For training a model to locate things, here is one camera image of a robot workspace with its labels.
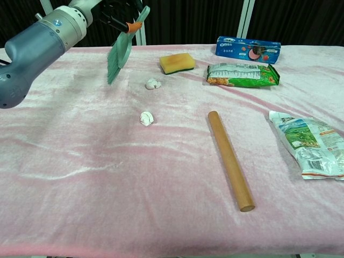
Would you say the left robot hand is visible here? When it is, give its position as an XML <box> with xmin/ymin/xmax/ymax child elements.
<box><xmin>68</xmin><ymin>0</ymin><xmax>142</xmax><ymax>34</ymax></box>

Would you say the small teal broom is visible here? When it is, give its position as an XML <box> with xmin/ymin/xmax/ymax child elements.
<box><xmin>106</xmin><ymin>5</ymin><xmax>151</xmax><ymax>86</ymax></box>

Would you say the black curtain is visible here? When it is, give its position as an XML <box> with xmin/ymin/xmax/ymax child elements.
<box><xmin>0</xmin><ymin>0</ymin><xmax>344</xmax><ymax>48</ymax></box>

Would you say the yellow green sponge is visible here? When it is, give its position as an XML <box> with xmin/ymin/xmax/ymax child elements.
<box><xmin>159</xmin><ymin>53</ymin><xmax>196</xmax><ymax>76</ymax></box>

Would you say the blue Oreo cookie box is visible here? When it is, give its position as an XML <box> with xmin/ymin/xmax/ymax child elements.
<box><xmin>215</xmin><ymin>36</ymin><xmax>282</xmax><ymax>65</ymax></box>

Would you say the pink velvet tablecloth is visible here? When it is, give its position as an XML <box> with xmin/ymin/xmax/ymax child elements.
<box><xmin>0</xmin><ymin>44</ymin><xmax>344</xmax><ymax>257</ymax></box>

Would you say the wooden rolling pin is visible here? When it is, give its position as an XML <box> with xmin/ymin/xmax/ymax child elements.
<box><xmin>207</xmin><ymin>110</ymin><xmax>256</xmax><ymax>213</ymax></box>

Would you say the white green snack bag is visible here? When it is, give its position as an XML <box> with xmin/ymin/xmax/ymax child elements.
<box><xmin>268</xmin><ymin>110</ymin><xmax>344</xmax><ymax>181</ymax></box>

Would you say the white metal frame post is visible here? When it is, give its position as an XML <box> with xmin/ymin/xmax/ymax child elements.
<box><xmin>133</xmin><ymin>0</ymin><xmax>147</xmax><ymax>46</ymax></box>
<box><xmin>39</xmin><ymin>0</ymin><xmax>54</xmax><ymax>16</ymax></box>
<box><xmin>236</xmin><ymin>0</ymin><xmax>256</xmax><ymax>39</ymax></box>

